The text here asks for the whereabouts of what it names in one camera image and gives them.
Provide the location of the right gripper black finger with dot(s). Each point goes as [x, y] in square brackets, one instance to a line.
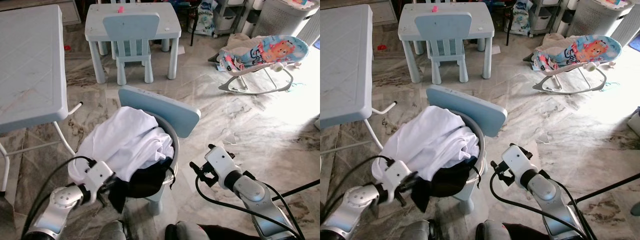
[214, 147]
[196, 167]
[497, 167]
[514, 147]

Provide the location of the grey laundry basket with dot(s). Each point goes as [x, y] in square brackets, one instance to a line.
[175, 150]
[482, 150]

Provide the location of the left robot leg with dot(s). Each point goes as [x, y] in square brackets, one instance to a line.
[417, 231]
[114, 231]

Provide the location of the robot leg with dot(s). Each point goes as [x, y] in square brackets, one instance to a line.
[114, 231]
[492, 232]
[417, 231]
[187, 232]

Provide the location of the right robot leg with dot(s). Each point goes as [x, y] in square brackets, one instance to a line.
[187, 232]
[492, 232]

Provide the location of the black metal bar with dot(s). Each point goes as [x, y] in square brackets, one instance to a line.
[610, 187]
[300, 187]

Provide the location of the colourful baby bouncer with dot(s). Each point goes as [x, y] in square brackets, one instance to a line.
[585, 50]
[270, 50]

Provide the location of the white blue diaper package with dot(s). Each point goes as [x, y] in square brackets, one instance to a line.
[522, 20]
[206, 20]

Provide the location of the white storage trolley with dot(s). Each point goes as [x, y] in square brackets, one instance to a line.
[549, 17]
[231, 17]

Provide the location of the small light blue kids table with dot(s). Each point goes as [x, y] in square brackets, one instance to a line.
[165, 20]
[477, 20]

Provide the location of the small light blue kids chair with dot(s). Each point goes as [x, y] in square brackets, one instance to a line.
[442, 30]
[131, 30]

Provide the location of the large light blue table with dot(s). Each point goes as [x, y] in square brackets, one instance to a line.
[345, 65]
[30, 65]

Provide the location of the white ribbed appliance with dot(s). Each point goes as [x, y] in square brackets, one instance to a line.
[280, 22]
[595, 22]

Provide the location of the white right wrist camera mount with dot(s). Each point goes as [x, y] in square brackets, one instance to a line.
[220, 160]
[517, 159]

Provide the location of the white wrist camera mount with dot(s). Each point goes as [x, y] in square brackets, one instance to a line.
[517, 159]
[397, 172]
[97, 172]
[220, 160]

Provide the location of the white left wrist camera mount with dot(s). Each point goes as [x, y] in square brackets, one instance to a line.
[397, 172]
[97, 172]

